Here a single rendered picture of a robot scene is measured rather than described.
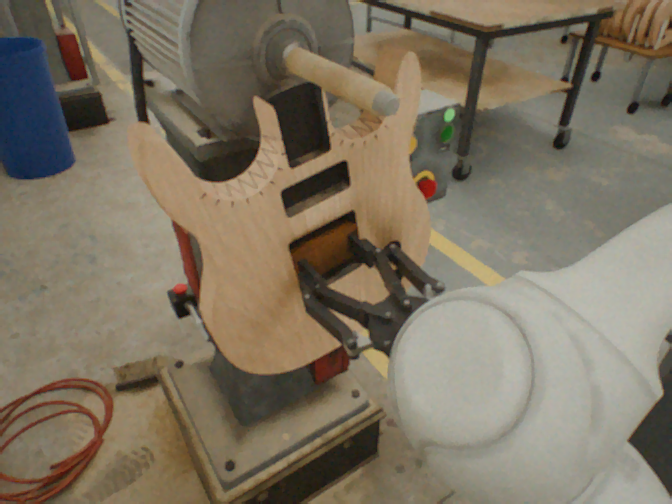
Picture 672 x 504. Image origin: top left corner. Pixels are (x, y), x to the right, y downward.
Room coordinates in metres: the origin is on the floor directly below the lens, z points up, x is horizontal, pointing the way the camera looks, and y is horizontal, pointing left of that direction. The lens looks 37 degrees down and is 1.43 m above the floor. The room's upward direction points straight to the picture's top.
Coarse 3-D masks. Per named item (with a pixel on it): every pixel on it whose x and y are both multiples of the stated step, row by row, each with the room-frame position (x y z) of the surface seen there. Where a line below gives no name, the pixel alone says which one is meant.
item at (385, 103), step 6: (384, 90) 0.50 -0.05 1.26; (378, 96) 0.49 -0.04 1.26; (384, 96) 0.48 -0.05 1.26; (390, 96) 0.48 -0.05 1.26; (396, 96) 0.49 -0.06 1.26; (378, 102) 0.48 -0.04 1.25; (384, 102) 0.48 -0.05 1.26; (390, 102) 0.48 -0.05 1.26; (396, 102) 0.48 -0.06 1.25; (378, 108) 0.48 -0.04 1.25; (384, 108) 0.48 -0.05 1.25; (390, 108) 0.48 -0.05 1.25; (396, 108) 0.48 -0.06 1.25; (384, 114) 0.48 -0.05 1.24; (390, 114) 0.48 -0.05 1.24
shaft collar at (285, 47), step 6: (282, 42) 0.66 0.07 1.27; (288, 42) 0.65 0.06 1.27; (294, 42) 0.65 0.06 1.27; (300, 42) 0.66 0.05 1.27; (282, 48) 0.64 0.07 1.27; (288, 48) 0.64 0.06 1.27; (306, 48) 0.66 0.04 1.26; (276, 54) 0.65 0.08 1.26; (282, 54) 0.64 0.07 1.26; (276, 60) 0.65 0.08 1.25; (282, 60) 0.64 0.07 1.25; (282, 66) 0.64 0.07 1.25; (282, 72) 0.64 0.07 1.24; (288, 72) 0.64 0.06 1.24
